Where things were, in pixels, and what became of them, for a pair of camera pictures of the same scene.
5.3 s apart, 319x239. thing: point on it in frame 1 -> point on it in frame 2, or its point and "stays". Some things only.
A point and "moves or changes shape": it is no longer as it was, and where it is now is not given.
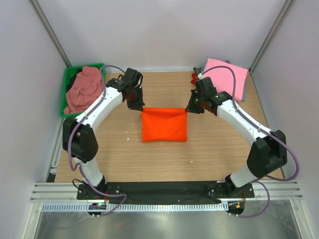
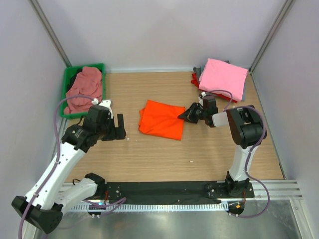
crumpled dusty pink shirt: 87,86 stays
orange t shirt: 164,124 moves or changes shape
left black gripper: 138,105 -> 120,131
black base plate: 196,191 stays
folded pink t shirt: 223,77 stays
